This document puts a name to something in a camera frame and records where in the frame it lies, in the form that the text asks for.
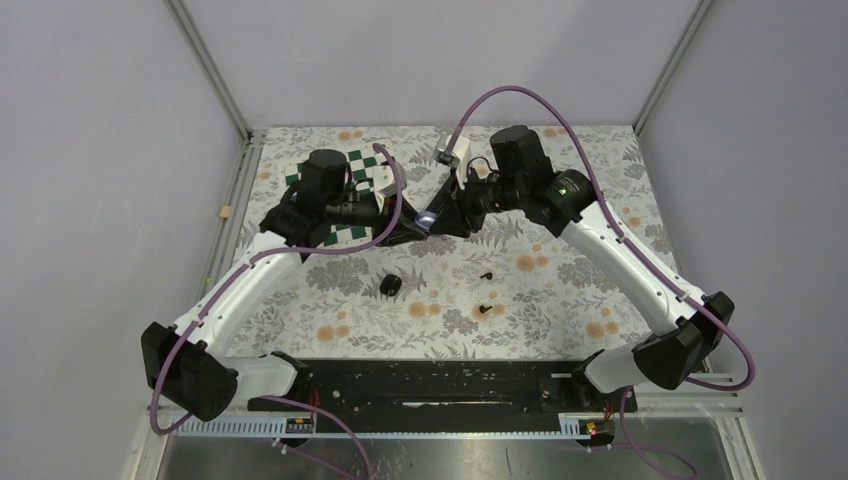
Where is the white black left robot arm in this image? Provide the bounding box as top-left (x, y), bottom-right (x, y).
top-left (141, 143), bottom-right (405, 435)

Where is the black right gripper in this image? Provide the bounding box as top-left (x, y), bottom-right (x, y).
top-left (431, 163), bottom-right (526, 239)

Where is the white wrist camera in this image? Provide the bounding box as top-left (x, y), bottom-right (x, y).
top-left (435, 134), bottom-right (471, 190)
top-left (371, 163), bottom-right (407, 205)

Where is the black round cap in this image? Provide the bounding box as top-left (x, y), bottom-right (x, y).
top-left (379, 274), bottom-right (403, 297)

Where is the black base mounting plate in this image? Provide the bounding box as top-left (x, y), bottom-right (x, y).
top-left (286, 359), bottom-right (637, 430)

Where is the floral patterned table mat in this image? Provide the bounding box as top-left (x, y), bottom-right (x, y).
top-left (227, 126), bottom-right (676, 360)

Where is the purple earbud charging case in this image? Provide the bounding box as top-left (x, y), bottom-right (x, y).
top-left (414, 210), bottom-right (438, 233)

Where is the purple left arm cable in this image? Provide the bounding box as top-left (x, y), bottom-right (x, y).
top-left (148, 142), bottom-right (405, 437)

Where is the green white checkered board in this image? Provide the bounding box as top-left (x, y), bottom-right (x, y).
top-left (278, 145), bottom-right (386, 248)

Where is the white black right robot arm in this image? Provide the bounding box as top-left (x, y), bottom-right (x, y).
top-left (425, 125), bottom-right (735, 412)

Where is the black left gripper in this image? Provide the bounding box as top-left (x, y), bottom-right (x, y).
top-left (327, 192), bottom-right (429, 248)

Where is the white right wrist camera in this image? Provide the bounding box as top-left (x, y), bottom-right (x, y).
top-left (435, 134), bottom-right (471, 190)

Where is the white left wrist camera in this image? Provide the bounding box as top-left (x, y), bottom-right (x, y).
top-left (371, 163), bottom-right (407, 205)

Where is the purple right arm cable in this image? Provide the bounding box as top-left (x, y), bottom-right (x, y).
top-left (445, 86), bottom-right (757, 393)

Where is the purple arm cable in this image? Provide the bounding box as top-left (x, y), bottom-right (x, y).
top-left (445, 86), bottom-right (757, 393)
top-left (148, 142), bottom-right (405, 437)

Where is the white slotted cable duct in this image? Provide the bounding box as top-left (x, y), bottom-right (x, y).
top-left (176, 412), bottom-right (601, 441)

